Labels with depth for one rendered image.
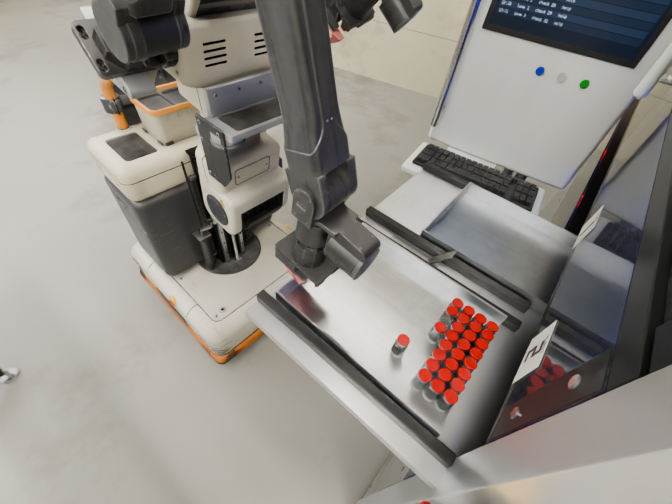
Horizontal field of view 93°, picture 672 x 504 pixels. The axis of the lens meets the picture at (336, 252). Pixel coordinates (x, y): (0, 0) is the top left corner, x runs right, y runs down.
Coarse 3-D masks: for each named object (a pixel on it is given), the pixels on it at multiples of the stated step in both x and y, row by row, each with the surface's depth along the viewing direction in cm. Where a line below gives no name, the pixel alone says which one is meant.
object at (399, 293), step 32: (384, 256) 70; (288, 288) 60; (320, 288) 63; (352, 288) 63; (384, 288) 64; (416, 288) 65; (448, 288) 64; (320, 320) 58; (352, 320) 59; (384, 320) 59; (416, 320) 60; (352, 352) 55; (384, 352) 55; (416, 352) 56; (384, 384) 48; (416, 416) 47
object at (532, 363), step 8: (552, 328) 42; (536, 336) 46; (544, 336) 43; (536, 344) 44; (544, 344) 41; (528, 360) 43; (536, 360) 40; (520, 368) 43; (528, 368) 41; (520, 376) 41
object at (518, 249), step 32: (480, 192) 85; (448, 224) 79; (480, 224) 80; (512, 224) 81; (544, 224) 79; (480, 256) 73; (512, 256) 74; (544, 256) 75; (512, 288) 65; (544, 288) 68
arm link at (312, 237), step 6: (300, 222) 45; (300, 228) 46; (306, 228) 45; (312, 228) 44; (318, 228) 44; (300, 234) 46; (306, 234) 45; (312, 234) 45; (318, 234) 45; (324, 234) 45; (300, 240) 47; (306, 240) 46; (312, 240) 46; (318, 240) 46; (324, 240) 47; (312, 246) 47; (318, 246) 47
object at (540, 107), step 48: (528, 0) 84; (576, 0) 79; (624, 0) 75; (480, 48) 96; (528, 48) 90; (576, 48) 84; (624, 48) 80; (480, 96) 104; (528, 96) 97; (576, 96) 91; (624, 96) 85; (480, 144) 113; (528, 144) 104; (576, 144) 97
